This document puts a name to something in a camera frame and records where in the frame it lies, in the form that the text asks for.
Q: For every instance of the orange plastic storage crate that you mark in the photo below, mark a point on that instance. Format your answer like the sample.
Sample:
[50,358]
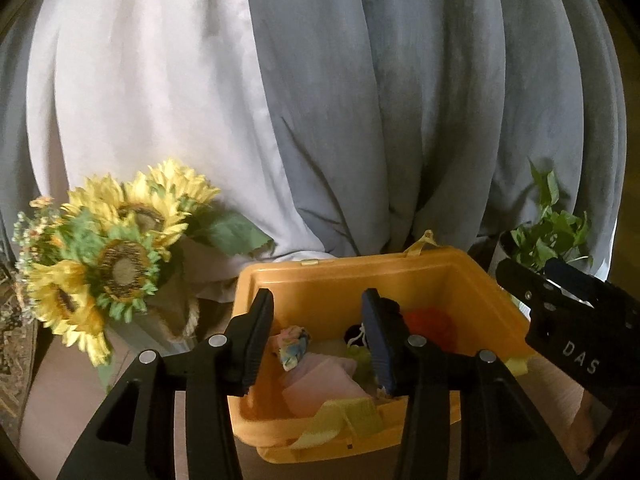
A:
[325,280]

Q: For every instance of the green plant in white pot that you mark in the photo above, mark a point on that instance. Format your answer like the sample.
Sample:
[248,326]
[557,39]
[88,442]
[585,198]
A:
[545,240]

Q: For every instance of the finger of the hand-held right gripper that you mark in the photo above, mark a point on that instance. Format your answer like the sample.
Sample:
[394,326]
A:
[515,275]
[565,275]

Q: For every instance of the pale curtain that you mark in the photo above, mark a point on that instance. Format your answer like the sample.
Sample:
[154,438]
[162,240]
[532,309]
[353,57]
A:
[150,85]

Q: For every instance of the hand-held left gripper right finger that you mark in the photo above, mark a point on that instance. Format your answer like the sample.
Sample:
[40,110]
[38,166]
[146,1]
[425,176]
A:
[375,340]

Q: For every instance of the artificial sunflower bouquet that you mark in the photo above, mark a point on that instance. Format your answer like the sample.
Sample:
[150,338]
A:
[120,265]

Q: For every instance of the person's right hand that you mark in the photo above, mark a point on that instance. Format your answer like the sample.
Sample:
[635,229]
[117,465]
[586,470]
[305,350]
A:
[595,425]

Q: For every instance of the grey curtain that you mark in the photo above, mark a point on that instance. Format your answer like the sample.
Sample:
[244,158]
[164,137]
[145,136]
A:
[425,110]

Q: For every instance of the pink soft cloth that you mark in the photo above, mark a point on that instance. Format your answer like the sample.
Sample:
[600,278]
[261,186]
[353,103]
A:
[320,380]

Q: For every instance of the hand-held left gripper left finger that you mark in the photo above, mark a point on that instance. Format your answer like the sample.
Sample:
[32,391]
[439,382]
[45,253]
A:
[260,340]

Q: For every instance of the red green fluffy toy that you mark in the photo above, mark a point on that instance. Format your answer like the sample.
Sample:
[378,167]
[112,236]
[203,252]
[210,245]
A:
[430,325]

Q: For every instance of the brown patterned woven cloth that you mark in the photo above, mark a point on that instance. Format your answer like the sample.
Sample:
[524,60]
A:
[15,350]

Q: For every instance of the pastel patterned cloth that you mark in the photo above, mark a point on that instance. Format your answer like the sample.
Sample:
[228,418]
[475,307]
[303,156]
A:
[292,347]

